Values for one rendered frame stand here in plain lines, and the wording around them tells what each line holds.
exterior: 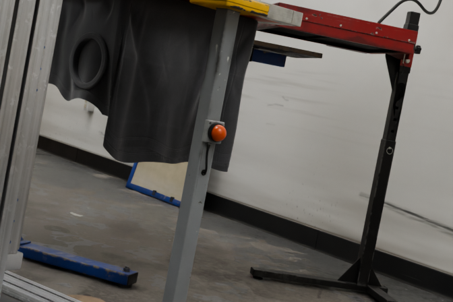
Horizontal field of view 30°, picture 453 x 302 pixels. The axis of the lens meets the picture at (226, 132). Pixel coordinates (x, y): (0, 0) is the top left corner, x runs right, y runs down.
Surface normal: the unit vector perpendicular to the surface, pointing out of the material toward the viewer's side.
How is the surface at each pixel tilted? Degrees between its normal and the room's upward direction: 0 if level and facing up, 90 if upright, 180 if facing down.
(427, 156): 90
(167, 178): 78
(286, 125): 90
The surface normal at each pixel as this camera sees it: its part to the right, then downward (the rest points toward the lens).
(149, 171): -0.68, -0.30
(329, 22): 0.18, 0.09
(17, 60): 0.80, 0.18
